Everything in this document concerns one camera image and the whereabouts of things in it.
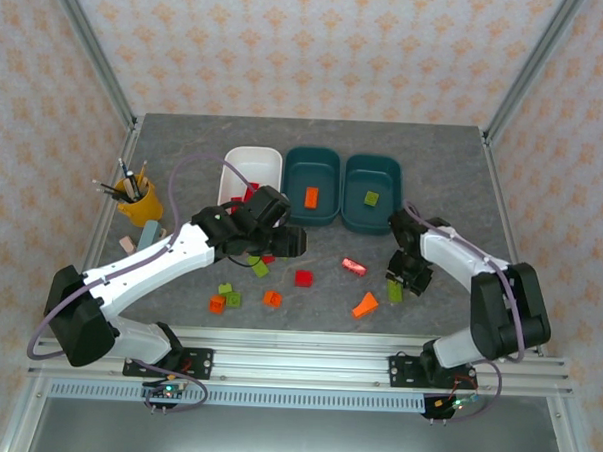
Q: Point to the small red lego brick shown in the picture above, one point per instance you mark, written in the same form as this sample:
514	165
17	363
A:
268	259

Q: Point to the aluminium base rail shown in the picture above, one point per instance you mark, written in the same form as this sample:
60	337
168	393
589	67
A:
301	358

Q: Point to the long green lego brick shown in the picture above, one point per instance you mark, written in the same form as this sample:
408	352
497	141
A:
394	294
258	266

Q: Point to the long red lego brick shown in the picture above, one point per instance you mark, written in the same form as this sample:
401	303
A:
236	199
355	267

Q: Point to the yellow pencil cup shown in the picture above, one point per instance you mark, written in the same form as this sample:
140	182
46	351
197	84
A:
142	206

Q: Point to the black pen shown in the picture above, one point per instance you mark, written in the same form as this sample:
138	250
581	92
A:
127	172

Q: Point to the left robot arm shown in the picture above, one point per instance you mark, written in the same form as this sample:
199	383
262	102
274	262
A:
144	264

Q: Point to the translucent red lego brick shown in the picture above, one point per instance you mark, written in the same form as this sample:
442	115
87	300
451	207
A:
251	187

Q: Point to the wooden stick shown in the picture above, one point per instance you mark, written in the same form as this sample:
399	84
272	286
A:
133	187

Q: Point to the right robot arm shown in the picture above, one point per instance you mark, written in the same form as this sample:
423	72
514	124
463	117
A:
455	253

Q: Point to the yellow pencil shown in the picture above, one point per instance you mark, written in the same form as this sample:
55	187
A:
143	171

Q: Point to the white plastic container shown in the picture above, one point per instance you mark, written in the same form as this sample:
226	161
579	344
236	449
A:
264	164

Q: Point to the long orange lego brick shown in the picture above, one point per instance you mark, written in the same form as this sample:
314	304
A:
311	197

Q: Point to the green square lego brick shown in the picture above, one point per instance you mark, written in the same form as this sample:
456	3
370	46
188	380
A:
372	198
233	299

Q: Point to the pink eraser block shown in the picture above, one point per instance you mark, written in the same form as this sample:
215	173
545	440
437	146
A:
127	243

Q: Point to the black pencil white tip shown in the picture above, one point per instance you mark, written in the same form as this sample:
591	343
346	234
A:
109	192
108	185

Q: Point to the grey metal shelf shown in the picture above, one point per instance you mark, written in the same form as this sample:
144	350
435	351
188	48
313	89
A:
292	438

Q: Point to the teal plastic container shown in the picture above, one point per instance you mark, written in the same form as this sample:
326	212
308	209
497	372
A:
326	172
386	174

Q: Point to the light blue block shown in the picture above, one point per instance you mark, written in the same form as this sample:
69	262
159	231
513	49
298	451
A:
148	234

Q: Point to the aluminium frame post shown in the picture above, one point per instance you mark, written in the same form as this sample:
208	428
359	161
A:
91	51
533	71

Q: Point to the orange slope lego piece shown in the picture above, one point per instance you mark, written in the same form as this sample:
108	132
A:
365	307

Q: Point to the square red lego brick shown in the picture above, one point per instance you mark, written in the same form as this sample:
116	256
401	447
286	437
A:
303	278

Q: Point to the small circuit board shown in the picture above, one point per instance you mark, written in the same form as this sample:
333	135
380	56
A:
166	391
456	404

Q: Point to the small green lego brick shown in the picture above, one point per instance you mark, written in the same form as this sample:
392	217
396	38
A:
225	288

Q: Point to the aluminium table side rail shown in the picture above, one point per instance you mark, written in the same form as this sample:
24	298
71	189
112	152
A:
114	188
502	205

